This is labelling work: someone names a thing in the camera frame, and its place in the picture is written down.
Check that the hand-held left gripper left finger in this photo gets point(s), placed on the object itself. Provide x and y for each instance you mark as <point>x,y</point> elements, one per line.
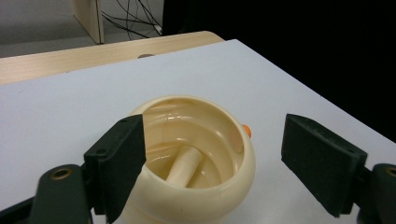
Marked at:
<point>118,165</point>

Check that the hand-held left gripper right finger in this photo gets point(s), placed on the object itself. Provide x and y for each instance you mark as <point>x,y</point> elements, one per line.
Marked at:
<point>323,161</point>

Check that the white plastic tube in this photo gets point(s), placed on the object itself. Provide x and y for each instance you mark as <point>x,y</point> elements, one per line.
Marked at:
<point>183,168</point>

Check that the cream ribbed cup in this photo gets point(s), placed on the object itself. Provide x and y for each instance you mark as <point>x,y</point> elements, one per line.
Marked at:
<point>193,205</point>

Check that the white foam board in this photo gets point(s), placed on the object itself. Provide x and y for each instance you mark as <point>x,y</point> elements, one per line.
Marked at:
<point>77,102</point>

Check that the light wooden table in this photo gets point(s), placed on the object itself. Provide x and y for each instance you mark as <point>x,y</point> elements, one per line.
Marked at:
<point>62,62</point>

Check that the wooden desk leg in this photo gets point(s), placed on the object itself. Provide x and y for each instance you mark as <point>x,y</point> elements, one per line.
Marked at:
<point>88,18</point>

